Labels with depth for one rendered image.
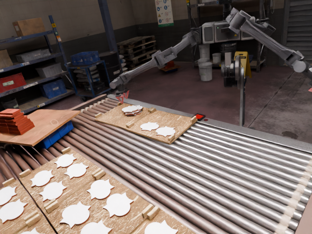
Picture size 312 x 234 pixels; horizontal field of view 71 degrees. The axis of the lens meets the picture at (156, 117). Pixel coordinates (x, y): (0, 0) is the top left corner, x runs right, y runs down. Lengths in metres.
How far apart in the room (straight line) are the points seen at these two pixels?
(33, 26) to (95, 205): 4.94
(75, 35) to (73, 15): 0.51
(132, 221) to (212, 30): 1.51
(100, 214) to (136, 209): 0.16
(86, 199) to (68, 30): 5.92
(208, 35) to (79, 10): 5.43
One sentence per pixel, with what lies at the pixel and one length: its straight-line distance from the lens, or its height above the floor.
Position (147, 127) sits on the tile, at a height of 0.94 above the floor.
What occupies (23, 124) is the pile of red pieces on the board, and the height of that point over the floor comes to 1.10.
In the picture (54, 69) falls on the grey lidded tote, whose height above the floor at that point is 0.76.
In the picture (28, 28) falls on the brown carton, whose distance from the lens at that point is 5.67.
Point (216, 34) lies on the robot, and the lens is 1.95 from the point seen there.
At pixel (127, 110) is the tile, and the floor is 0.99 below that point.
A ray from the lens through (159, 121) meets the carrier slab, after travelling 1.68.
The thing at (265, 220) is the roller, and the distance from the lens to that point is 1.03.
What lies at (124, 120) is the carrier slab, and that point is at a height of 0.94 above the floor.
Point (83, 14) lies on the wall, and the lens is 7.08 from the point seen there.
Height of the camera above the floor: 1.72
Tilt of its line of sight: 27 degrees down
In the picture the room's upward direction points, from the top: 10 degrees counter-clockwise
